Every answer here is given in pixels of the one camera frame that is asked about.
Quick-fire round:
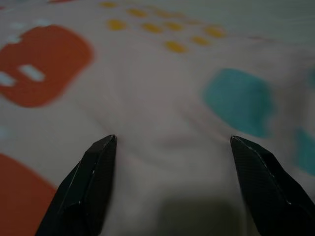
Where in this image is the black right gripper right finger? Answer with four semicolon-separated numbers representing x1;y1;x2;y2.
229;135;315;236

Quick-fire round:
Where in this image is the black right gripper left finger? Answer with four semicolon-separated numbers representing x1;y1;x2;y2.
34;134;118;236

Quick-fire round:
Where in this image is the white pillow with coloured spots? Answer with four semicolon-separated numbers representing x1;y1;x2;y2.
0;0;315;236

